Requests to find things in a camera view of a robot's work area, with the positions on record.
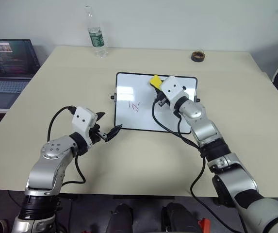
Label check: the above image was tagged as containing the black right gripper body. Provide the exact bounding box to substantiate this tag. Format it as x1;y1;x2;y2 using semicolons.
153;87;172;109

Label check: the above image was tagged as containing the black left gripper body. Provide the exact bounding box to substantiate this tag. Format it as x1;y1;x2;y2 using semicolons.
88;123;108;147

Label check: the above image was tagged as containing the yellow whiteboard eraser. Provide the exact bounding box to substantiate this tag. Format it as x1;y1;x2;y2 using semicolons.
148;74;164;89

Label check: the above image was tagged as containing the black-framed small whiteboard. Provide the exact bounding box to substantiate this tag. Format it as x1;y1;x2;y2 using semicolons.
110;71;201;133

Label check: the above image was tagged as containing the black tape roll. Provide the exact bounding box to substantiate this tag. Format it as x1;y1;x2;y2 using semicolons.
191;50;206;64

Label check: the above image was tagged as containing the clear plastic bottle green label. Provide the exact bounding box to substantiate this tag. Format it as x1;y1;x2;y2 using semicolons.
84;4;109;59

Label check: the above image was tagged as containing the dark rounded shape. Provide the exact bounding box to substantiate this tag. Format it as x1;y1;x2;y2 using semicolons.
105;202;133;233
161;202;200;233

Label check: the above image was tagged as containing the open grey laptop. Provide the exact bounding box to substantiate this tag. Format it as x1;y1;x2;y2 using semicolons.
0;38;41;114

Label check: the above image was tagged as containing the small red object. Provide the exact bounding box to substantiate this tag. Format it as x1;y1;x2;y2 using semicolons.
197;217;211;233

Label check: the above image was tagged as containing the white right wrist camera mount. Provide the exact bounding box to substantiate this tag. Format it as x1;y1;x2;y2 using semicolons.
161;76;188;105

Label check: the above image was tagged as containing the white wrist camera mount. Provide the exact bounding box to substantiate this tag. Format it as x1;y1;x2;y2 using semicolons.
161;76;188;105
71;106;98;147

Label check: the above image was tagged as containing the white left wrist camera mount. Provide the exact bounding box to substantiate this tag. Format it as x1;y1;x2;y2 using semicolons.
71;106;98;147

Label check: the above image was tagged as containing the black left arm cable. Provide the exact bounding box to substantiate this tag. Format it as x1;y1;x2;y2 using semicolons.
47;105;86;186

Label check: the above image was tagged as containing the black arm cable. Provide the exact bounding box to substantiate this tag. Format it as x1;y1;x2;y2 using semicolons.
47;105;86;186
151;100;249;233

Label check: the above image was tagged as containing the black table frame bar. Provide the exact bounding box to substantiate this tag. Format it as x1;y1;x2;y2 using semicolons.
113;195;176;200

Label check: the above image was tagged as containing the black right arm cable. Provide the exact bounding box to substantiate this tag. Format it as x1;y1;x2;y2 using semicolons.
151;100;249;233

